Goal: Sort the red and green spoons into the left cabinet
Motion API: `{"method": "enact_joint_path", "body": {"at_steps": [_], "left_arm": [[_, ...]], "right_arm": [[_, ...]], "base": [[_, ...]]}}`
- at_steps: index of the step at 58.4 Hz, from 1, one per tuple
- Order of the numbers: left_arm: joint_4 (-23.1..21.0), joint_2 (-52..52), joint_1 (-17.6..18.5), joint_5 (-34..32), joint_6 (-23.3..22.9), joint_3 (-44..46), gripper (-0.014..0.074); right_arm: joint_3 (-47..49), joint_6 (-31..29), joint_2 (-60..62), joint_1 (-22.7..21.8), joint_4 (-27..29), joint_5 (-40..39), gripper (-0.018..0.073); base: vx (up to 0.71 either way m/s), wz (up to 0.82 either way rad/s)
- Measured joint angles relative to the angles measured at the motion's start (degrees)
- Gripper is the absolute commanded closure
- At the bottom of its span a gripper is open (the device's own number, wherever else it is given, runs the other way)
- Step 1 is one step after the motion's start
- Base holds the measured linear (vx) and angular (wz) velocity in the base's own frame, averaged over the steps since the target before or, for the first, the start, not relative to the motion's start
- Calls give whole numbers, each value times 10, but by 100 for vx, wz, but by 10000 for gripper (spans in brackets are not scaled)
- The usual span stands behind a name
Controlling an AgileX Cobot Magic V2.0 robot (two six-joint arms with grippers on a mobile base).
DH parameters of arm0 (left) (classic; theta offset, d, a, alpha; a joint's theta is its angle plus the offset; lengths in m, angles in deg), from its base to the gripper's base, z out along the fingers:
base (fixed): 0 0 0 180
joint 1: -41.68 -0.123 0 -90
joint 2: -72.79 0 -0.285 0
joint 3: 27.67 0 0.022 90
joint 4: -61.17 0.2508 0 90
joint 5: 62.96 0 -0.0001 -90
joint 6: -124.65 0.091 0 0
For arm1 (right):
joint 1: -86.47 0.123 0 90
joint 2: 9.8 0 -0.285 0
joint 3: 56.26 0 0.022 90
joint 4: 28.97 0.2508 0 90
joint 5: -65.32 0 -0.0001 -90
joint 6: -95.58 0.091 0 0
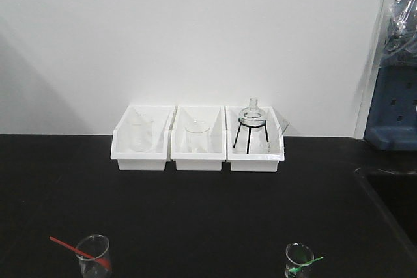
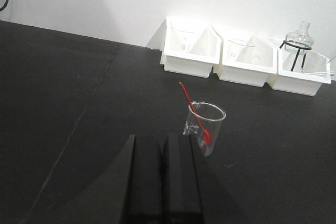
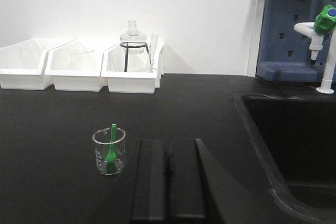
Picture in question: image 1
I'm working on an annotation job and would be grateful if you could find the green plastic spoon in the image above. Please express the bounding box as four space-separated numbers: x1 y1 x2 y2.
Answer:
289 256 324 275

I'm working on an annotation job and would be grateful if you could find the red plastic spoon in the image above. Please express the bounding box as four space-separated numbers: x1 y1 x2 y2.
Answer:
49 236 111 271

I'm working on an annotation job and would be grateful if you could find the glass beaker in middle bin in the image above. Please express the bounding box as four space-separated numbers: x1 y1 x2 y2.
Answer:
185 120 210 153

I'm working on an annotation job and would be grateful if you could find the glass beaker in bin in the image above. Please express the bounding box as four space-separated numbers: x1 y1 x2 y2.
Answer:
128 111 153 152
185 120 210 153

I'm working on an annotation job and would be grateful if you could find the middle white storage bin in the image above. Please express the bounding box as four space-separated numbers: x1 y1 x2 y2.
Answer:
171 105 227 171

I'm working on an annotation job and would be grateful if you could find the white storage bin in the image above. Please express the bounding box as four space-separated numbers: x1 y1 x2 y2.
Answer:
171 105 227 171
225 106 285 172
111 104 175 171

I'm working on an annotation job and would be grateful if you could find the round glass flask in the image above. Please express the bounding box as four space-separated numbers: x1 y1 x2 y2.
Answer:
239 98 266 127

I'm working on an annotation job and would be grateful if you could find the right white storage bin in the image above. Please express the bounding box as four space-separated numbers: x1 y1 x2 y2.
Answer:
225 106 285 172

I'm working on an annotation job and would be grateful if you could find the glass beaker in left bin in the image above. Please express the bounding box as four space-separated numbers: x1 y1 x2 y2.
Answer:
128 111 153 152

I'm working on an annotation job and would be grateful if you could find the left white storage bin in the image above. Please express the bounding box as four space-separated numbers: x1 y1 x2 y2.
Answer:
111 104 175 171

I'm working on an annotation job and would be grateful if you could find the front right glass beaker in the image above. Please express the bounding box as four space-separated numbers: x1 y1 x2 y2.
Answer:
284 243 315 277

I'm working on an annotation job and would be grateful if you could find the front left glass beaker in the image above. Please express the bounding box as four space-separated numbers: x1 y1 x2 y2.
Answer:
76 234 112 278

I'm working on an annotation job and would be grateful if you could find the blue pegboard drying rack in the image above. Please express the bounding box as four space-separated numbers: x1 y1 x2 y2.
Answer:
364 66 416 152

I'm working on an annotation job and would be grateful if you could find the clear plastic bag of pegs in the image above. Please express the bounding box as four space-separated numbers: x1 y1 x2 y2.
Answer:
381 0 416 66

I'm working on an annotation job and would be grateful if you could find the black wire tripod stand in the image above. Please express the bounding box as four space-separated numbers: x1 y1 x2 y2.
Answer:
233 121 270 154

